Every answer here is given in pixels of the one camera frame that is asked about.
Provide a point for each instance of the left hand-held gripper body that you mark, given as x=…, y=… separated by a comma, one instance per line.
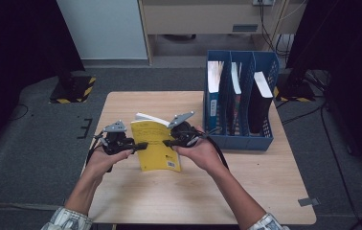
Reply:
x=115, y=142

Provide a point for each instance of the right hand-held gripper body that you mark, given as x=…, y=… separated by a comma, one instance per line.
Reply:
x=185, y=135

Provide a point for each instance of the yellow book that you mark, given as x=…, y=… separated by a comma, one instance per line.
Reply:
x=155, y=153

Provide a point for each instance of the blue book with white label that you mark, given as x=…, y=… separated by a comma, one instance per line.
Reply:
x=214, y=76

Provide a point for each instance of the blue file rack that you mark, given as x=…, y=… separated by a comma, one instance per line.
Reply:
x=252, y=143

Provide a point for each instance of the teal illustrated book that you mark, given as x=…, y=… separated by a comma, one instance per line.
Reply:
x=235, y=80

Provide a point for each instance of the black hardcover book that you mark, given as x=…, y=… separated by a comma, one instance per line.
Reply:
x=259, y=108

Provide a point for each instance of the person's right hand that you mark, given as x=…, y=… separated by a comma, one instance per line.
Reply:
x=204, y=155

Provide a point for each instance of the person's left hand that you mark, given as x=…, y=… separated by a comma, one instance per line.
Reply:
x=101, y=166

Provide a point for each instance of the black stand base striped edge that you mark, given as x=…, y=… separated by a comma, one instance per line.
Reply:
x=73, y=91
x=297, y=91

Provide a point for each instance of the person's left striped sleeve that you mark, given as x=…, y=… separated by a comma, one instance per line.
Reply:
x=67, y=220

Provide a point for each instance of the person's striped sleeve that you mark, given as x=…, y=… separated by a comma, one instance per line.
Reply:
x=67, y=220
x=268, y=223

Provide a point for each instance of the white cabinet panel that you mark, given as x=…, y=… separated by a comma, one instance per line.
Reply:
x=102, y=28

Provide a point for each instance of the beige wooden desk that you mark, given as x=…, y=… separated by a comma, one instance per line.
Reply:
x=198, y=17

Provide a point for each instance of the person's right striped sleeve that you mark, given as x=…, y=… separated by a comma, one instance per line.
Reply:
x=268, y=223

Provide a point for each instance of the grey label on desk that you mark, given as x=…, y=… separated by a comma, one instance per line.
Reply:
x=245, y=27

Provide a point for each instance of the dark curtain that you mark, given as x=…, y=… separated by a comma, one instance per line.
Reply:
x=16, y=48
x=351, y=48

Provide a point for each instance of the grey tape piece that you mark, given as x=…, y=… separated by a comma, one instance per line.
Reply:
x=308, y=202

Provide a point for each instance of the white wall socket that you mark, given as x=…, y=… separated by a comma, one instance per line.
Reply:
x=263, y=2

